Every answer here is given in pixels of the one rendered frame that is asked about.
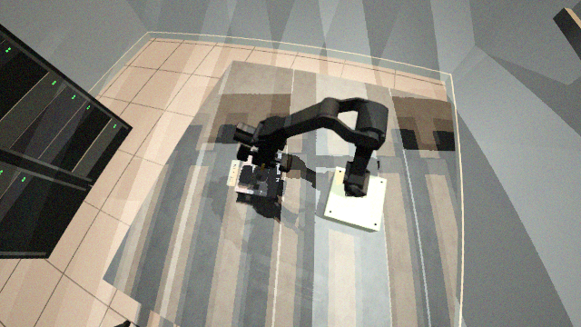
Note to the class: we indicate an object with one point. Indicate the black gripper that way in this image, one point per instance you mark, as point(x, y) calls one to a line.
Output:
point(270, 161)

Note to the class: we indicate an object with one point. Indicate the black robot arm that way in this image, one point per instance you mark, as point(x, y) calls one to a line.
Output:
point(369, 135)

